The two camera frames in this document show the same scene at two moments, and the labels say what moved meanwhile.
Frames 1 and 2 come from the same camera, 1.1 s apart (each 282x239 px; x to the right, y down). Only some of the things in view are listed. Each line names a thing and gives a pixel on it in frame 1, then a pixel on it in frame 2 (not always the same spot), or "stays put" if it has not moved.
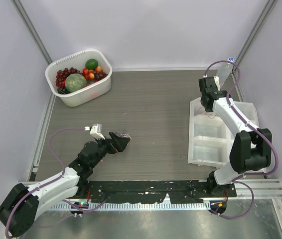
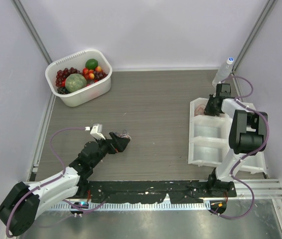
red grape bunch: (61, 74) stays put
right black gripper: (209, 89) → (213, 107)
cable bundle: (124, 134) stays put
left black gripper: (115, 143) stays put
